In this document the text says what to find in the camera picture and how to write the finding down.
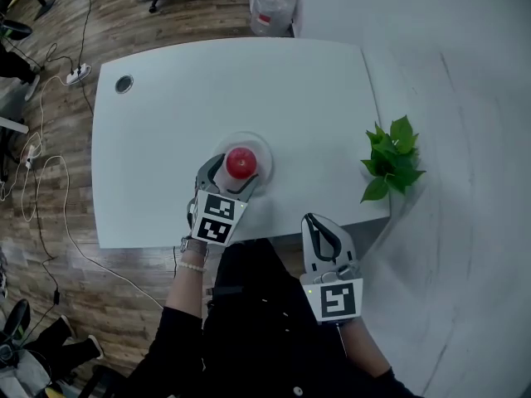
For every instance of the person's left forearm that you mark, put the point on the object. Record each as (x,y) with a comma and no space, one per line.
(186,292)

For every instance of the white round plate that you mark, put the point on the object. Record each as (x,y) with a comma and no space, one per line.
(264,156)

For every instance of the person's black clothing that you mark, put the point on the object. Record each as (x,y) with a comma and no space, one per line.
(265,338)

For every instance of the white desk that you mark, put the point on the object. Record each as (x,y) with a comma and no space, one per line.
(14,126)

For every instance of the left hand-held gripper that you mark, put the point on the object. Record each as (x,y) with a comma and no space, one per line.
(217,218)

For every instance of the clear water jug red cap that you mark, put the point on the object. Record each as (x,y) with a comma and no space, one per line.
(271,11)

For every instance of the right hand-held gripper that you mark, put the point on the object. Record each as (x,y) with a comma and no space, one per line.
(338,299)

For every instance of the white power strip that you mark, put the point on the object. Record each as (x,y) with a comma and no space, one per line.
(79,74)

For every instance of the red apple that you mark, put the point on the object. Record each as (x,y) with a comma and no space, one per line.
(241,163)

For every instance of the person's right forearm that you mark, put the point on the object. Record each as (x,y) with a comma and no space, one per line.
(365,346)

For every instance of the green potted plant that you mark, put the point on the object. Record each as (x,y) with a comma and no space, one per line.
(392,160)

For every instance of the small white plug adapter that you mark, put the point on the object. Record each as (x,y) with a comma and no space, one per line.
(31,156)

